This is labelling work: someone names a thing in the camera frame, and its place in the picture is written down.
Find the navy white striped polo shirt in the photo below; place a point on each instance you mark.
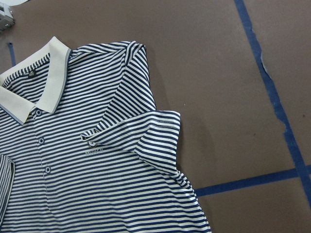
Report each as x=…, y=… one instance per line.
x=83, y=148

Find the aluminium frame post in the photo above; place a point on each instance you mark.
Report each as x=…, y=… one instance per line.
x=6, y=18

